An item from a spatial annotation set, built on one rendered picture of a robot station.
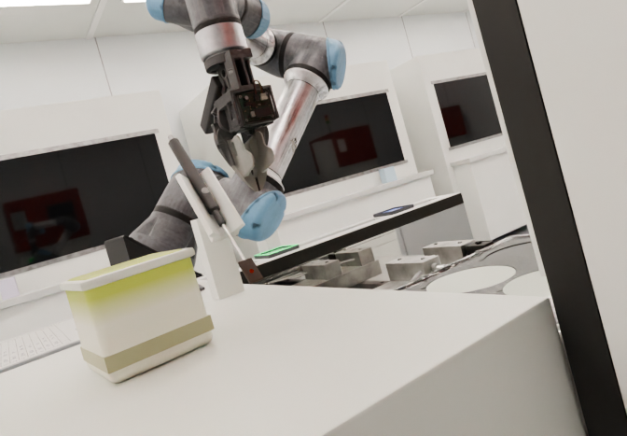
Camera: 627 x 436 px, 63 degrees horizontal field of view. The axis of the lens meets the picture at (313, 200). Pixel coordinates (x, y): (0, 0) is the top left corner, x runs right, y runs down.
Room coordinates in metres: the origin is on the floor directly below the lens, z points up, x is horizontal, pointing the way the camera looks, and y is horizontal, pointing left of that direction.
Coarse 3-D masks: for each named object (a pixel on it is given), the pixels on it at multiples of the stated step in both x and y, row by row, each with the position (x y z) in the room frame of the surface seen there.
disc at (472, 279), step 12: (444, 276) 0.62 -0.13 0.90; (456, 276) 0.60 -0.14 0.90; (468, 276) 0.59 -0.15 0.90; (480, 276) 0.57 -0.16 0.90; (492, 276) 0.56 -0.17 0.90; (504, 276) 0.55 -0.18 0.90; (432, 288) 0.58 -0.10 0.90; (444, 288) 0.56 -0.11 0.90; (456, 288) 0.55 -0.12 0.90; (468, 288) 0.54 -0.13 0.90; (480, 288) 0.53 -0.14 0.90
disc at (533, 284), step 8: (536, 272) 0.53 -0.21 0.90; (512, 280) 0.52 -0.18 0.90; (520, 280) 0.52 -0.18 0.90; (528, 280) 0.51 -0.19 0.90; (536, 280) 0.50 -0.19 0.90; (544, 280) 0.49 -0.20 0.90; (504, 288) 0.50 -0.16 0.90; (512, 288) 0.50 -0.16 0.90; (520, 288) 0.49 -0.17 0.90; (528, 288) 0.48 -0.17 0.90; (536, 288) 0.47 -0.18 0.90; (544, 288) 0.47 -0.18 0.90; (544, 296) 0.45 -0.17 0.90
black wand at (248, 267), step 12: (168, 144) 0.55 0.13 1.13; (180, 144) 0.54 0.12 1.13; (180, 156) 0.53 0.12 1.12; (192, 168) 0.52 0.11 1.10; (192, 180) 0.52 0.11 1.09; (204, 192) 0.50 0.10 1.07; (204, 204) 0.50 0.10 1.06; (216, 204) 0.50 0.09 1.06; (216, 216) 0.49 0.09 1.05; (240, 252) 0.47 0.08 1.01; (240, 264) 0.46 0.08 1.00; (252, 264) 0.47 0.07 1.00; (252, 276) 0.46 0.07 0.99
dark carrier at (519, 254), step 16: (512, 240) 0.71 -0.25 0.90; (528, 240) 0.69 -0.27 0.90; (480, 256) 0.67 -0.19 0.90; (496, 256) 0.65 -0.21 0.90; (512, 256) 0.63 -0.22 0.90; (528, 256) 0.61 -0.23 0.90; (448, 272) 0.63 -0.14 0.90; (528, 272) 0.54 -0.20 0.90; (416, 288) 0.60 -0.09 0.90; (496, 288) 0.51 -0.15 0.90
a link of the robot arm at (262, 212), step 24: (288, 48) 1.23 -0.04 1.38; (312, 48) 1.21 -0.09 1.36; (336, 48) 1.20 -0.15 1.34; (288, 72) 1.21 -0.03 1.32; (312, 72) 1.18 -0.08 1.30; (336, 72) 1.20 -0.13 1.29; (288, 96) 1.17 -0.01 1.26; (312, 96) 1.19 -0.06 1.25; (288, 120) 1.15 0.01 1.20; (288, 144) 1.14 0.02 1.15; (240, 192) 1.06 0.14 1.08; (264, 192) 1.06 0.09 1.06; (240, 216) 1.04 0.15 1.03; (264, 216) 1.04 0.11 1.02
